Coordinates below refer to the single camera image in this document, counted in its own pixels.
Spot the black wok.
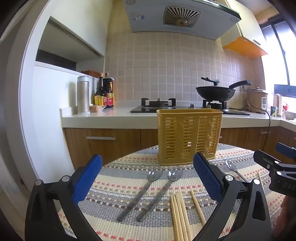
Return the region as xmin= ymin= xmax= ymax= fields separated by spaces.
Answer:
xmin=196 ymin=80 xmax=252 ymax=102

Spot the beige rice cooker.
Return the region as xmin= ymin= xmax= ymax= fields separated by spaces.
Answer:
xmin=246 ymin=87 xmax=269 ymax=110

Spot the wooden base cabinet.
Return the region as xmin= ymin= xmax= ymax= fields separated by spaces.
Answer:
xmin=62 ymin=126 xmax=296 ymax=171

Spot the dark framed window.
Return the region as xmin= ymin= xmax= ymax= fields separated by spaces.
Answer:
xmin=260 ymin=7 xmax=296 ymax=90

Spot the white range hood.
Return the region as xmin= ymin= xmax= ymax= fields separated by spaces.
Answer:
xmin=122 ymin=0 xmax=242 ymax=40

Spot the yellow label sauce bottle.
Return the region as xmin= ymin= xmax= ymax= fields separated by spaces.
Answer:
xmin=94 ymin=73 xmax=107 ymax=107

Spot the person's right hand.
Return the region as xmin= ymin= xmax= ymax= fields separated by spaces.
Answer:
xmin=273 ymin=198 xmax=296 ymax=239

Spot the orange wall cabinet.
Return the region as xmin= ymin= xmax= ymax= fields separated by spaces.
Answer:
xmin=221 ymin=23 xmax=269 ymax=59

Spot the white kettle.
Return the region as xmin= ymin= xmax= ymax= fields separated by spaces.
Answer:
xmin=273 ymin=94 xmax=284 ymax=118

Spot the striped woven table mat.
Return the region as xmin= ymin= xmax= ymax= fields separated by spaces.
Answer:
xmin=55 ymin=143 xmax=288 ymax=241

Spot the yellow plastic utensil basket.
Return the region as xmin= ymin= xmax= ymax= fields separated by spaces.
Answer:
xmin=157 ymin=108 xmax=224 ymax=166

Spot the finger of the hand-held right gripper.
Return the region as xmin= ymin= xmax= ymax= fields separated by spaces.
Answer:
xmin=253 ymin=150 xmax=296 ymax=173
xmin=275 ymin=142 xmax=296 ymax=161

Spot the black ladle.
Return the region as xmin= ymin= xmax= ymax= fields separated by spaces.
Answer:
xmin=201 ymin=77 xmax=220 ymax=85

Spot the bamboo chopstick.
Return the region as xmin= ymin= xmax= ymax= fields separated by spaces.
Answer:
xmin=190 ymin=191 xmax=207 ymax=225
xmin=257 ymin=173 xmax=266 ymax=195
xmin=170 ymin=195 xmax=180 ymax=241
xmin=178 ymin=192 xmax=193 ymax=241
xmin=174 ymin=193 xmax=186 ymax=241

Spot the black gas stove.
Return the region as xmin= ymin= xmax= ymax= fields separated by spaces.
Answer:
xmin=130 ymin=98 xmax=251 ymax=116

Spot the steel thermos flask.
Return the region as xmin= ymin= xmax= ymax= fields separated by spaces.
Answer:
xmin=77 ymin=76 xmax=91 ymax=115

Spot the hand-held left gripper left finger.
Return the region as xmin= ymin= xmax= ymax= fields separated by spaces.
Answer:
xmin=25 ymin=153 xmax=103 ymax=241

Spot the clear grey plastic spoon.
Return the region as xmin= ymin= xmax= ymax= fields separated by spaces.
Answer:
xmin=116 ymin=170 xmax=163 ymax=222
xmin=136 ymin=169 xmax=184 ymax=222
xmin=225 ymin=160 xmax=248 ymax=182

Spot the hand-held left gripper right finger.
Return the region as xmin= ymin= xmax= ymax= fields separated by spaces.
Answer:
xmin=193 ymin=152 xmax=273 ymax=241

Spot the black power cable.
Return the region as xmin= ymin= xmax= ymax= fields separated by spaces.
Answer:
xmin=243 ymin=105 xmax=271 ymax=151

